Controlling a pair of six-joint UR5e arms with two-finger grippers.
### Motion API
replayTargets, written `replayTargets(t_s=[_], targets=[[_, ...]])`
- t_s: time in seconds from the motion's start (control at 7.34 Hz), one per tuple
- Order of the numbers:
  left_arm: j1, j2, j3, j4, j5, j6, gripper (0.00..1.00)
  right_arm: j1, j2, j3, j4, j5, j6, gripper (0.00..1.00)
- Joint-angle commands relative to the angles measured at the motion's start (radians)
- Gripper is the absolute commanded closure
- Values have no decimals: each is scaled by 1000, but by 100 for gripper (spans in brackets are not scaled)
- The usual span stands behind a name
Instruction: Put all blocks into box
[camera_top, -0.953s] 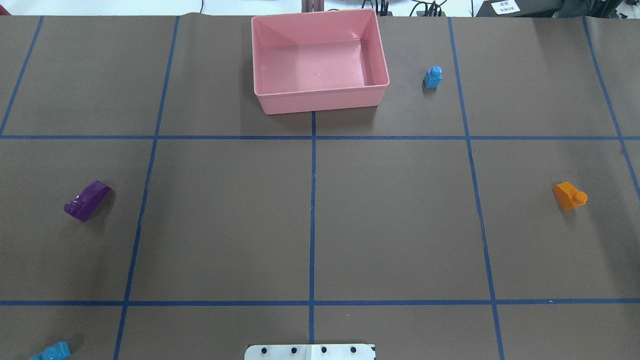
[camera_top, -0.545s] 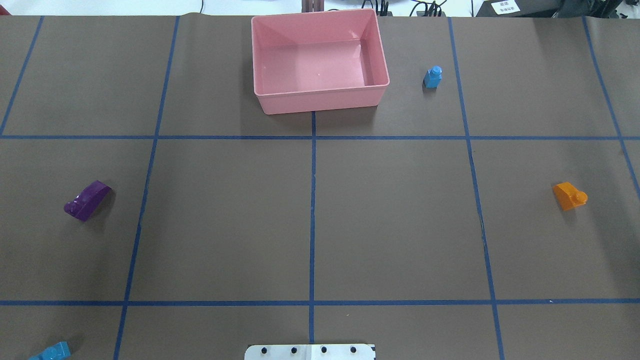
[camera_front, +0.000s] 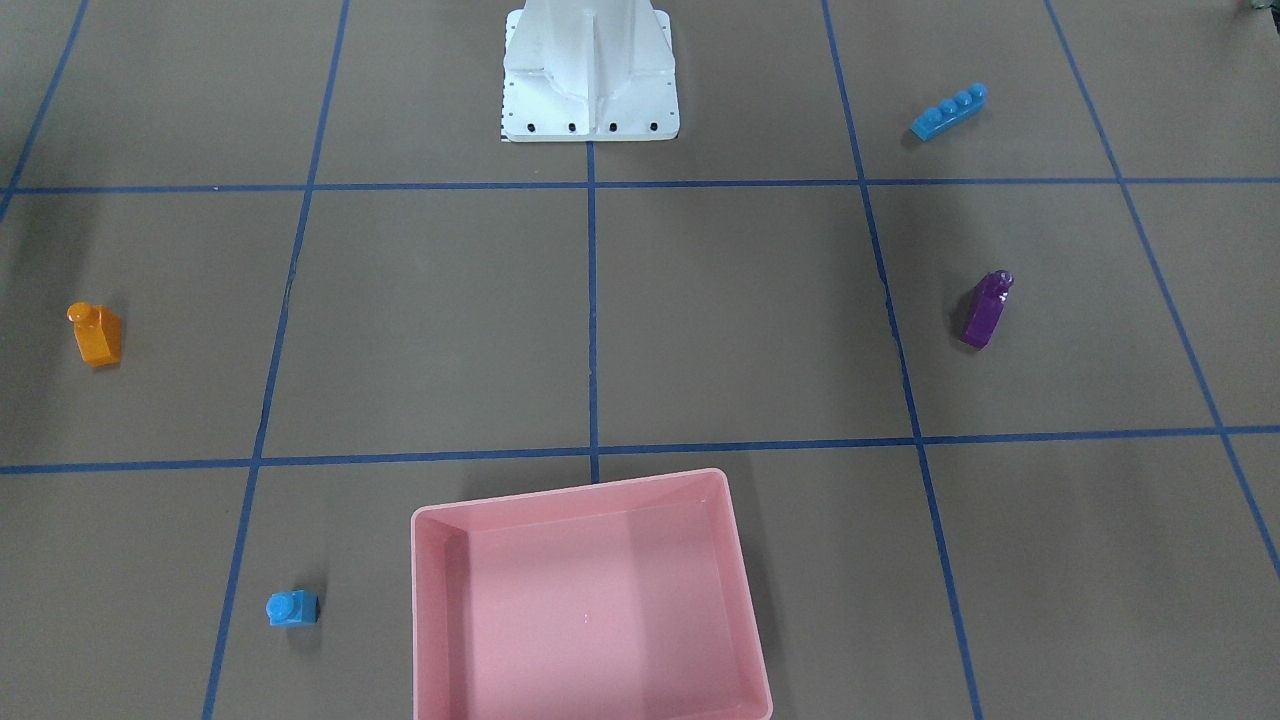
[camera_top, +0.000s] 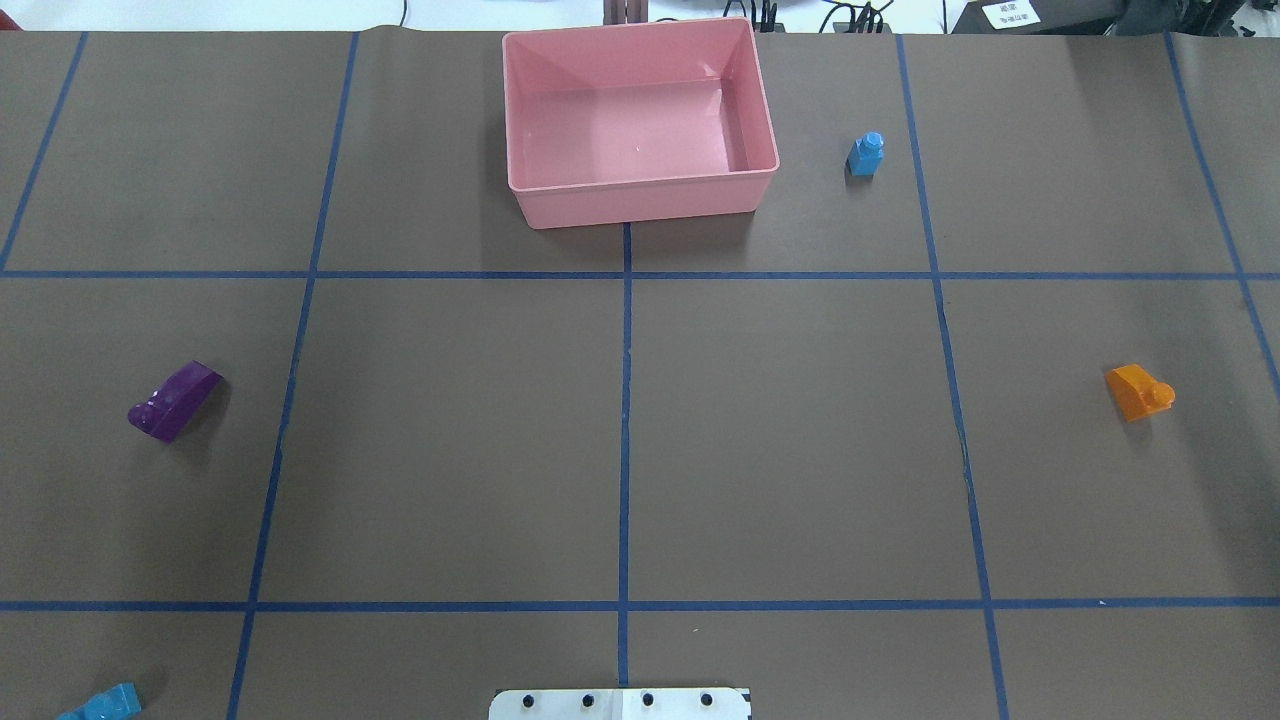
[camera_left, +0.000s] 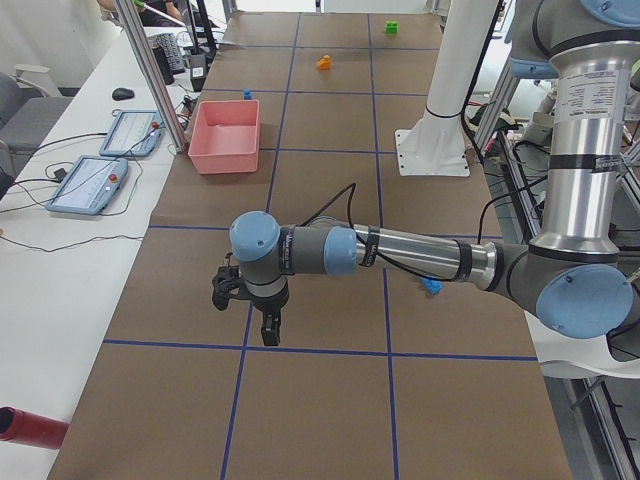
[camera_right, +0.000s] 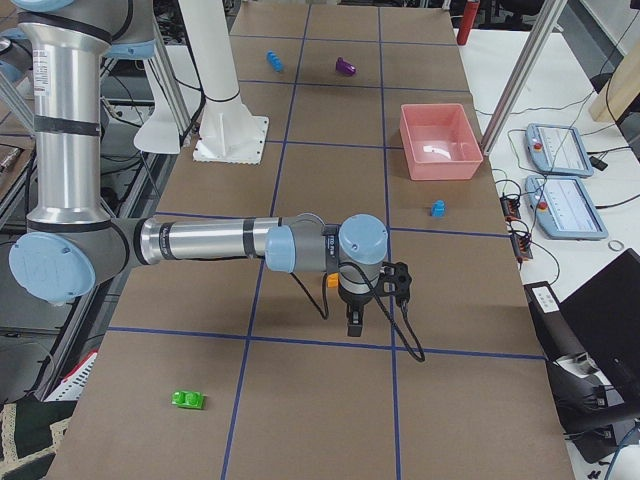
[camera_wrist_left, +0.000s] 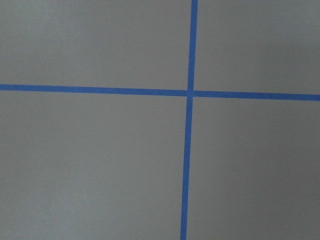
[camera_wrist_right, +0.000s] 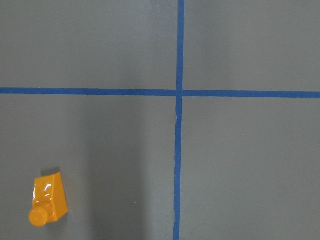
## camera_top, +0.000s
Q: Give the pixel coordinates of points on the small blue block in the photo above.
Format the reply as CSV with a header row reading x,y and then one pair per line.
x,y
866,156

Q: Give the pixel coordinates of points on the long blue block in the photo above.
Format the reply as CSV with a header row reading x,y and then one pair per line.
x,y
118,703

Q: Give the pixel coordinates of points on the orange block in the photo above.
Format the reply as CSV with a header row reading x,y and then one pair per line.
x,y
1137,394

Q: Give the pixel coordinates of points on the white camera stand base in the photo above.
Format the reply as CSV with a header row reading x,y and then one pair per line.
x,y
623,703

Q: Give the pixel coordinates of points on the pink plastic box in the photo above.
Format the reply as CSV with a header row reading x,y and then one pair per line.
x,y
635,123

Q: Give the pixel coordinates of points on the purple block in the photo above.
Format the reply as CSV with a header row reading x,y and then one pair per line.
x,y
174,404

